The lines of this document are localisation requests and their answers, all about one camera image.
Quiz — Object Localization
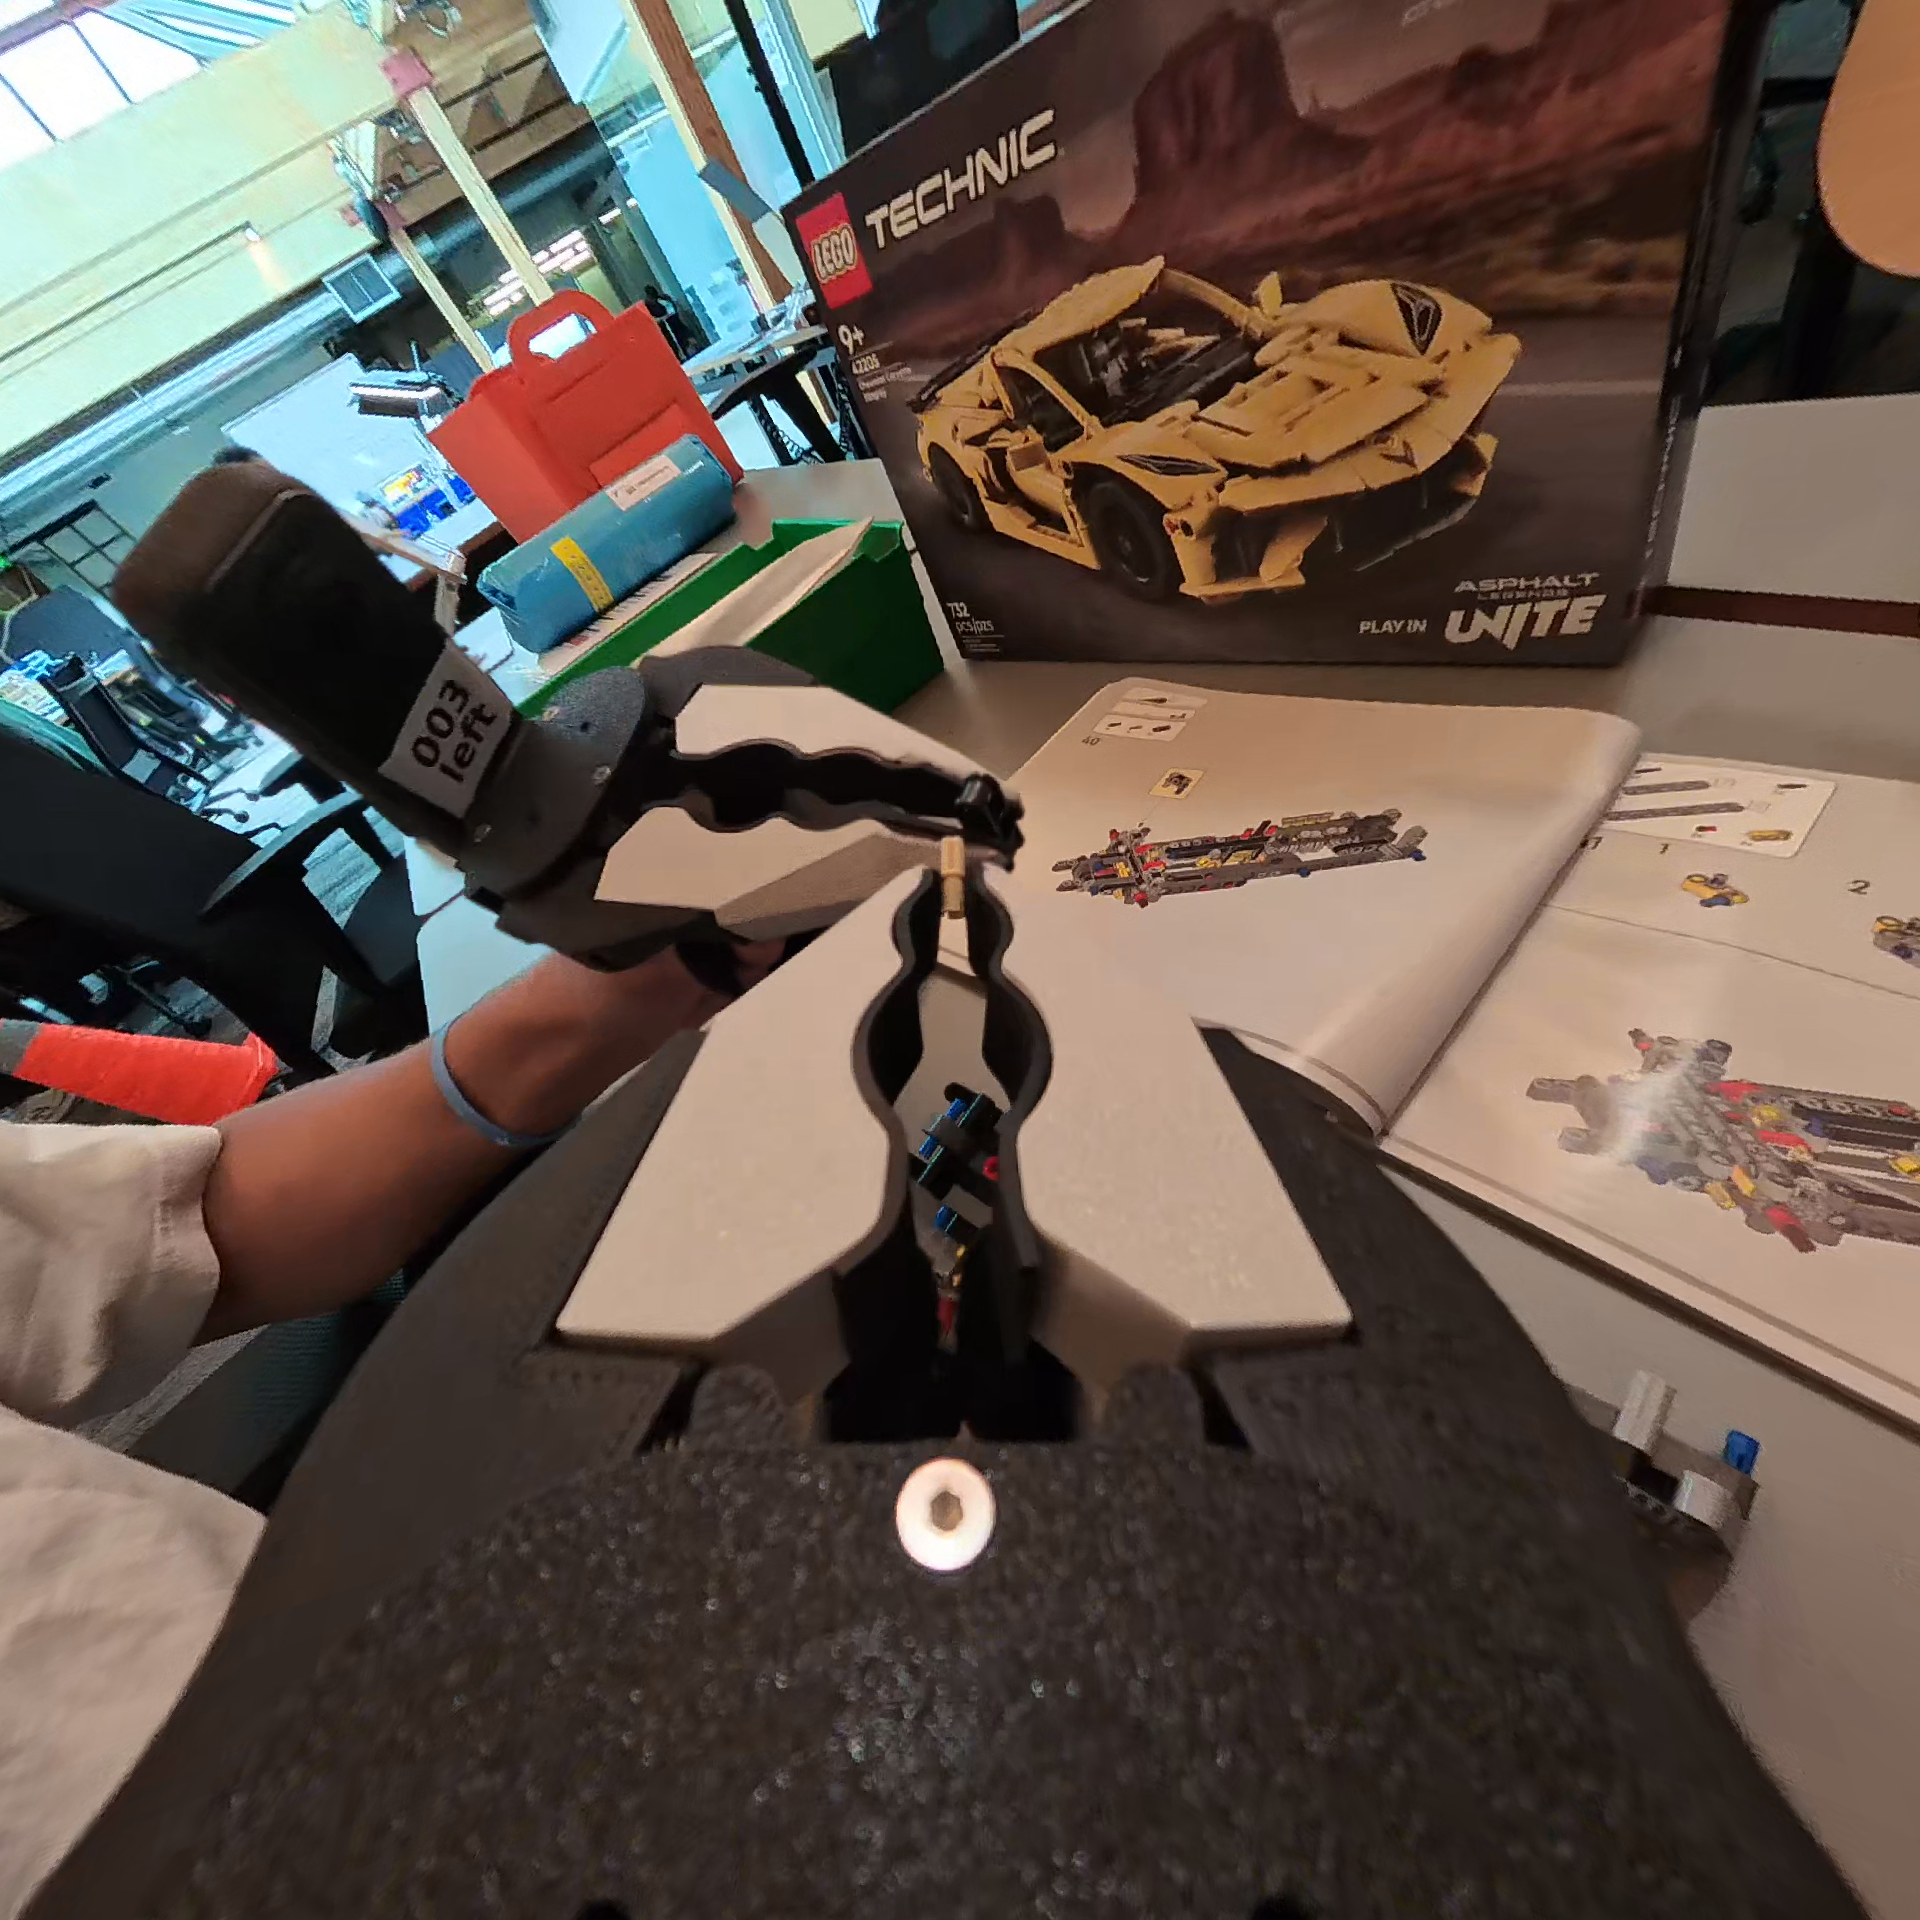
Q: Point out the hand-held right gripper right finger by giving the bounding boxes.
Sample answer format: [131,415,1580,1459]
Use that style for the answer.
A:
[972,871,1359,1391]

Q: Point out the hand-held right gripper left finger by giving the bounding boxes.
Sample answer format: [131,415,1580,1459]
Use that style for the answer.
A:
[556,871,923,1407]

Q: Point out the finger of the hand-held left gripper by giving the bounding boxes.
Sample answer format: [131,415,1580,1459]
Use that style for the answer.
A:
[589,810,977,947]
[657,684,995,840]

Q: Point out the lego chassis assembly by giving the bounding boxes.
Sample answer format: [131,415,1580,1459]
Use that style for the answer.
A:
[900,1079,1765,1554]

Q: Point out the lego instruction booklet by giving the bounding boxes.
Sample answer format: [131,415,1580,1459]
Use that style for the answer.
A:
[937,678,1920,1427]

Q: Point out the person's left forearm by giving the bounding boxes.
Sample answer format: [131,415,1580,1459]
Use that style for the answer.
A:
[195,1035,565,1343]

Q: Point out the lego set box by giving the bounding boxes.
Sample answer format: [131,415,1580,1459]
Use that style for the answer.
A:
[784,0,1779,669]

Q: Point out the person's left hand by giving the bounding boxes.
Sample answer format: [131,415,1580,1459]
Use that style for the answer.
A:
[483,932,826,1134]

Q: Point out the green storage bin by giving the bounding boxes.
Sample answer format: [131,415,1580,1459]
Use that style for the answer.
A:
[511,517,946,718]

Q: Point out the white sheet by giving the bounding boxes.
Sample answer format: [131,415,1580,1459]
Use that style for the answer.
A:
[577,518,876,666]

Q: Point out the blue rolled bag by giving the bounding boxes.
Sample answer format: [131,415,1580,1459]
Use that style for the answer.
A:
[477,434,740,653]

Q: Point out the blue wristband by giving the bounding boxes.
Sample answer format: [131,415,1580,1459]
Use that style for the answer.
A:
[429,1015,583,1155]

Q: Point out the black office chair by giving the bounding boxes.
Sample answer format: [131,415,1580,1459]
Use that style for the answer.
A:
[0,720,429,1074]

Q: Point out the red felt bag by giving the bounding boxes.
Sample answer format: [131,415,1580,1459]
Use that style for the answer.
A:
[429,287,746,541]

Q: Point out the orange traffic cone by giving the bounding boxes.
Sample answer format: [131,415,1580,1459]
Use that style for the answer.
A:
[0,1020,282,1127]

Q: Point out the person in white shirt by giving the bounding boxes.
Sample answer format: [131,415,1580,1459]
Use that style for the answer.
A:
[0,1117,269,1869]

